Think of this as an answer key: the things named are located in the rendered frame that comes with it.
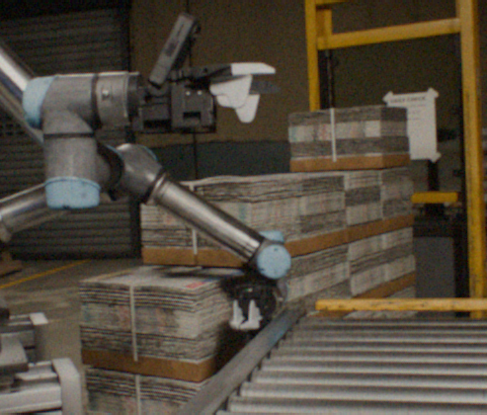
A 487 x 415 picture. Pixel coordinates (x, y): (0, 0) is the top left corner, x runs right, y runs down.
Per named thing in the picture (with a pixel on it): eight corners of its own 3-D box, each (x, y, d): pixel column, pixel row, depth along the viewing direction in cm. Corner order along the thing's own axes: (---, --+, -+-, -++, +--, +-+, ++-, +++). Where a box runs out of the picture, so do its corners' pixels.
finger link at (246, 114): (273, 124, 118) (214, 123, 115) (272, 86, 119) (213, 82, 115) (281, 121, 115) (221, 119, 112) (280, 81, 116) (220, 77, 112)
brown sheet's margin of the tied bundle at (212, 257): (204, 265, 215) (203, 249, 215) (259, 252, 240) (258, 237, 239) (254, 267, 207) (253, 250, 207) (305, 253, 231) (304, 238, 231)
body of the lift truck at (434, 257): (340, 392, 371) (333, 223, 367) (385, 364, 417) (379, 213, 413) (488, 411, 333) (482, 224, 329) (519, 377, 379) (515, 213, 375)
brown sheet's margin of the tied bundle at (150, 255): (142, 262, 227) (141, 247, 227) (200, 250, 251) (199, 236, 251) (187, 264, 219) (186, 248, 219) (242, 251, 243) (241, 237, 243)
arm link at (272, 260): (117, 132, 173) (303, 251, 176) (121, 134, 184) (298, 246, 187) (88, 178, 173) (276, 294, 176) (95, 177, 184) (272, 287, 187)
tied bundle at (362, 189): (250, 241, 276) (247, 176, 275) (291, 233, 301) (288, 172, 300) (349, 243, 256) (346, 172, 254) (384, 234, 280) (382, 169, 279)
